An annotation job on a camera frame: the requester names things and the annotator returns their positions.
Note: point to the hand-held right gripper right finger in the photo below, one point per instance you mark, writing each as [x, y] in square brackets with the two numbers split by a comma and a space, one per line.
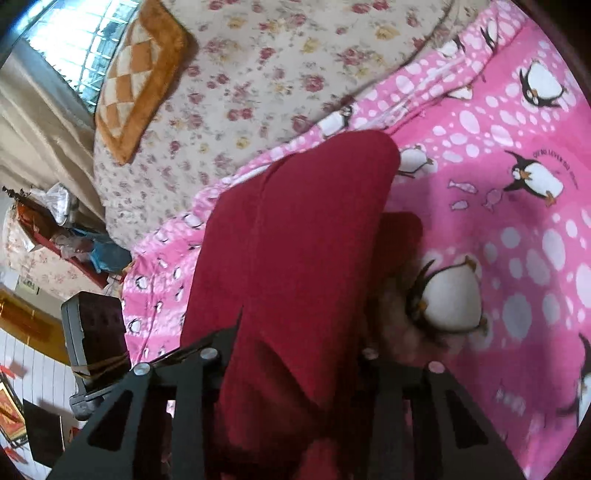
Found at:
[392, 415]

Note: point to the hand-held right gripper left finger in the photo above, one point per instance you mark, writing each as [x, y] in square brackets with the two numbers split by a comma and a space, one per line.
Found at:
[226, 344]

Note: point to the red garment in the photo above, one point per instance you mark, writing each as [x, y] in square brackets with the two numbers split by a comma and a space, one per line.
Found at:
[295, 240]

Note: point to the black chair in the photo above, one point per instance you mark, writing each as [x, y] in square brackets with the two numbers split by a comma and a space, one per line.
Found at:
[94, 337]

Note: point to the blue cloth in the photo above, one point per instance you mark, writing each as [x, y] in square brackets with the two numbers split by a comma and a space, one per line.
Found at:
[107, 256]

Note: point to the red shelf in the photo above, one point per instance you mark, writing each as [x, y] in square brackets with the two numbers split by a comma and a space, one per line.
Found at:
[64, 251]

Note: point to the brown wooden cabinet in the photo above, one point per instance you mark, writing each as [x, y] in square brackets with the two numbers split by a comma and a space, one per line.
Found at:
[32, 325]

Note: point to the clear plastic bag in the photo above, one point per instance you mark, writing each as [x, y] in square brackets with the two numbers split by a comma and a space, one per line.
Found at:
[57, 201]

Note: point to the pink penguin print blanket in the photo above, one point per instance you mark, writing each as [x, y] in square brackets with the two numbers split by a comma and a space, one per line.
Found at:
[498, 217]

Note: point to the red framed picture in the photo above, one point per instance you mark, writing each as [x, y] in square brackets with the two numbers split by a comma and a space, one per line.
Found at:
[10, 408]

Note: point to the floral bed sheet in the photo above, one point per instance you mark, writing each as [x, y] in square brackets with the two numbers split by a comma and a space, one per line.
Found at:
[286, 78]

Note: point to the beige curtain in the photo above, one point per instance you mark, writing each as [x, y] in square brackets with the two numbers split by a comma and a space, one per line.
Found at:
[41, 138]

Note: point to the orange checkered cushion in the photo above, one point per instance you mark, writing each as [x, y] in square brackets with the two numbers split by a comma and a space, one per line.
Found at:
[138, 78]

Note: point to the window with grille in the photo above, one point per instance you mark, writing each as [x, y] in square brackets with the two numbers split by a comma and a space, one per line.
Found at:
[78, 41]

